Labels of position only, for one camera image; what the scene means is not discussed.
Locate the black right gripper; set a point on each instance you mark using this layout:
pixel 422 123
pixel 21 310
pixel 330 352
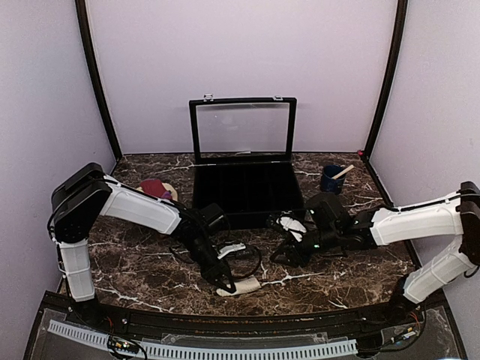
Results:
pixel 296 256

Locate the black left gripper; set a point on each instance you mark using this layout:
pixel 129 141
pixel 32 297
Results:
pixel 212 274

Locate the maroon purple orange sock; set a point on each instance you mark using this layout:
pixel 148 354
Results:
pixel 153 186

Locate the beige brown block sock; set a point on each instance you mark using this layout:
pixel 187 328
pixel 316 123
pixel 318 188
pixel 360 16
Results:
pixel 247 285

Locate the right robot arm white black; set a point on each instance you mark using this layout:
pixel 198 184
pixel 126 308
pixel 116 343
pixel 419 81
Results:
pixel 456 214

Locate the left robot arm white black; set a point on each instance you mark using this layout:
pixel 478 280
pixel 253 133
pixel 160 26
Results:
pixel 90 193

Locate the dark blue mug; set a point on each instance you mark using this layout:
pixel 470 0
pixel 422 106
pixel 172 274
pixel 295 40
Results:
pixel 330 185

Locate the beige round embroidered coaster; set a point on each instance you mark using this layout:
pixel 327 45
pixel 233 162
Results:
pixel 170 189

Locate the wooden stick in mug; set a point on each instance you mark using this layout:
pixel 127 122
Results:
pixel 343 172

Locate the black display case with lid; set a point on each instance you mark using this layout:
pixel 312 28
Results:
pixel 243 150

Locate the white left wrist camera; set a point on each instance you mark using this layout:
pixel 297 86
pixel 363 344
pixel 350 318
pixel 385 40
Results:
pixel 230 248

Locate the white slotted cable duct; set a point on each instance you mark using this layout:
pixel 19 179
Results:
pixel 149 349

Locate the right black frame post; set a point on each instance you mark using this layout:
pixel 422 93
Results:
pixel 388 78

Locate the black frame post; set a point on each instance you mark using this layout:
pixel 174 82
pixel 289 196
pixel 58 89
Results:
pixel 388 78
pixel 95 77

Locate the left black frame post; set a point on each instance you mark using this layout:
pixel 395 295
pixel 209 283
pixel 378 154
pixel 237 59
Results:
pixel 95 77

